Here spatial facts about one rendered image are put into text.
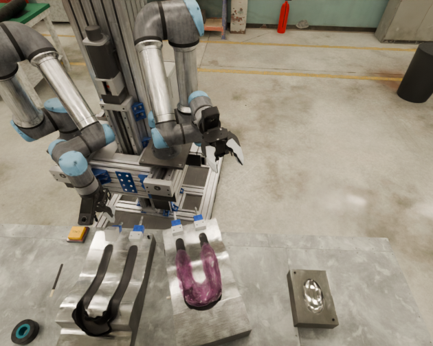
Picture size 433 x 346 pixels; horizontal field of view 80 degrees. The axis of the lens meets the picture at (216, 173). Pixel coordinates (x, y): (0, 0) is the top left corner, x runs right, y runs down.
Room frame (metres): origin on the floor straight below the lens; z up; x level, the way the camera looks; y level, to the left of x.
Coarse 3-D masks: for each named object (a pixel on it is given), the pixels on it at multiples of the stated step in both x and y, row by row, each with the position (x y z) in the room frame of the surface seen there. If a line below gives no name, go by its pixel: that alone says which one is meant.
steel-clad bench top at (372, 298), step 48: (0, 240) 0.58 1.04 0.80; (48, 240) 0.58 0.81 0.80; (240, 240) 0.58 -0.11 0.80; (288, 240) 0.58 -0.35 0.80; (336, 240) 0.58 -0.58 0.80; (384, 240) 0.58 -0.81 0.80; (0, 288) 0.36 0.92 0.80; (48, 288) 0.36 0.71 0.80; (240, 288) 0.36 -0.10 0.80; (288, 288) 0.36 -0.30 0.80; (336, 288) 0.36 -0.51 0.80; (384, 288) 0.36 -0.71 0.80; (0, 336) 0.18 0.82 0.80; (48, 336) 0.18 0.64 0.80; (144, 336) 0.18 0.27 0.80; (288, 336) 0.18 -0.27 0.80; (336, 336) 0.18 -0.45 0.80; (384, 336) 0.18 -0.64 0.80
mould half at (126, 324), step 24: (96, 240) 0.53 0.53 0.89; (120, 240) 0.53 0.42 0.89; (144, 240) 0.53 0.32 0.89; (96, 264) 0.43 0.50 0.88; (120, 264) 0.43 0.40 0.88; (144, 264) 0.43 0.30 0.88; (72, 288) 0.33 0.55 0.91; (144, 288) 0.35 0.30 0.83; (96, 312) 0.24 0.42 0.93; (120, 312) 0.24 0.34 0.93; (72, 336) 0.18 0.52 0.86; (120, 336) 0.18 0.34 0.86
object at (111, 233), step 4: (120, 224) 0.63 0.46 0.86; (108, 228) 0.57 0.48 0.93; (112, 228) 0.58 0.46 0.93; (116, 228) 0.58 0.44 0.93; (120, 228) 0.60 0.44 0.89; (104, 232) 0.55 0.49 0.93; (108, 232) 0.55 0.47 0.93; (112, 232) 0.55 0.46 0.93; (116, 232) 0.56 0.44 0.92; (108, 236) 0.54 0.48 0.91; (112, 236) 0.54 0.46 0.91; (116, 236) 0.54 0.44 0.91; (108, 240) 0.53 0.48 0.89; (112, 240) 0.53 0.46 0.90; (116, 240) 0.53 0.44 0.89
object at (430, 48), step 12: (420, 48) 3.22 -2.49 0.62; (432, 48) 3.22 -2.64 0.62; (420, 60) 3.11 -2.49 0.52; (432, 60) 3.00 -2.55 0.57; (408, 72) 3.19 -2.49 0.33; (420, 72) 3.05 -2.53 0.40; (432, 72) 2.97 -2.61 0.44; (408, 84) 3.10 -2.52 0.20; (420, 84) 3.00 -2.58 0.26; (432, 84) 2.96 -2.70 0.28; (408, 96) 3.04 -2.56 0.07; (420, 96) 2.98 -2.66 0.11
